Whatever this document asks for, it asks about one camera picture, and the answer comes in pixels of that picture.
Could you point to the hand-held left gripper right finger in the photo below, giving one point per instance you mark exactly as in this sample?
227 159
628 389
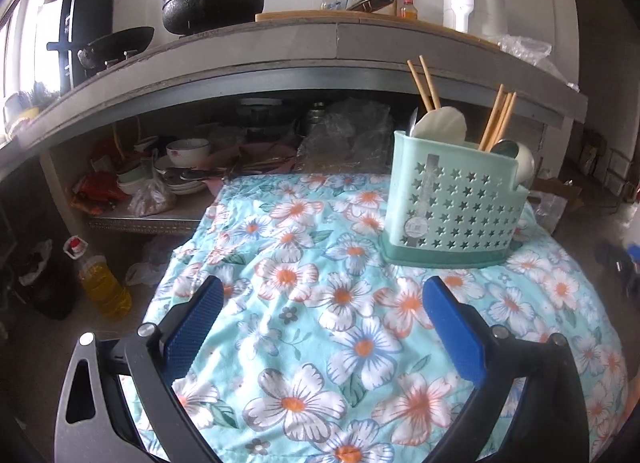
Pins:
457 333

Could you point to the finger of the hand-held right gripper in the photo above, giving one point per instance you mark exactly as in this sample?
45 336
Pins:
617 263

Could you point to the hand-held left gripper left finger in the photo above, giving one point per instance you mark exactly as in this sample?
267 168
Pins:
195 328

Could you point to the green plastic utensil holder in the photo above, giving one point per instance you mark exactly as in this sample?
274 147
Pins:
450 213

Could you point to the white plastic floor bag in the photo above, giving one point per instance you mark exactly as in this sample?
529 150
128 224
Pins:
150 263

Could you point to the small clear floor bag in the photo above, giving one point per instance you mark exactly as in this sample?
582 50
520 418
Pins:
550 213

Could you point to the cardboard box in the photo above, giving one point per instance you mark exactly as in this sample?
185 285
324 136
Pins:
555 190

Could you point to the yellow cooking oil bottle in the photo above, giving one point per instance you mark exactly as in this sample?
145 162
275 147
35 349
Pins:
105 288

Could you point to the floral blue blanket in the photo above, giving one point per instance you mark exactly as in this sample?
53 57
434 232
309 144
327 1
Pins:
320 323

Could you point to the plastic bag of brown food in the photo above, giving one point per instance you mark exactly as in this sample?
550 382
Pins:
150 200

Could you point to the white ceramic spoon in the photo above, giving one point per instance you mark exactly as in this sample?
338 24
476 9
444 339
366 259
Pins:
524 163

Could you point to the stack of white dishes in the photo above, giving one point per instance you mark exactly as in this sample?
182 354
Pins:
180 185

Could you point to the dark steel ladle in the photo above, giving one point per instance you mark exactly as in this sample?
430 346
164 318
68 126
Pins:
195 174

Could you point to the dark floor bag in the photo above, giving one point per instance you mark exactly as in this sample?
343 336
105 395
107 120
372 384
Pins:
45 288

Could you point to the steel soup spoon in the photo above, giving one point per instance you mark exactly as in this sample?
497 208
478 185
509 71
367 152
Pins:
506 149

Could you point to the small green bowl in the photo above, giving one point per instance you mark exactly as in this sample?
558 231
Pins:
130 182

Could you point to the red snack packet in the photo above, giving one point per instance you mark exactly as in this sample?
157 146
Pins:
95 193

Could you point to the white floral ceramic bowl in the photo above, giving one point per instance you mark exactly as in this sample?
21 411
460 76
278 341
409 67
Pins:
187 153

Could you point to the pink plastic basin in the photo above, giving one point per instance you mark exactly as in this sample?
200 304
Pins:
250 153

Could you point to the white rice paddle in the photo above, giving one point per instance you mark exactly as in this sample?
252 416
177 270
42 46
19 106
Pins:
440 125

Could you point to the stacked steel pots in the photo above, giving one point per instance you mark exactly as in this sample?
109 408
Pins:
265 118

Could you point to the large clear plastic bag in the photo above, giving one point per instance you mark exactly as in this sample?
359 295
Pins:
345 138

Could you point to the clear crumpled plastic bag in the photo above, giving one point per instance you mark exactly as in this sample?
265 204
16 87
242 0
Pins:
530 50

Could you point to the small steel jar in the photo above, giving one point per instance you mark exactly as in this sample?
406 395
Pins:
317 118

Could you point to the steel gas stove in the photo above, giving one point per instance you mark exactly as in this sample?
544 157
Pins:
112 63

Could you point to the grey concrete kitchen counter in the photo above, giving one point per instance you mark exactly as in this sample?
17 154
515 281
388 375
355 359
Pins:
250 53

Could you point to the white kitchen appliance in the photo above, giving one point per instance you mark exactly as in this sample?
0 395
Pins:
475 8

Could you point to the black wok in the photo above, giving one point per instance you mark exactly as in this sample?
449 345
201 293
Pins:
115 43

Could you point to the orange sauce bottle red cap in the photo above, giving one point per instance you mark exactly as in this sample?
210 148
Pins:
408 10

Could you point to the wooden cutting board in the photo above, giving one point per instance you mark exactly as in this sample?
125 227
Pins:
300 16

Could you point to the black panel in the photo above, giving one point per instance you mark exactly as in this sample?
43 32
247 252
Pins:
90 13

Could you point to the blue white packet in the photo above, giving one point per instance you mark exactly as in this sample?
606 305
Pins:
341 5

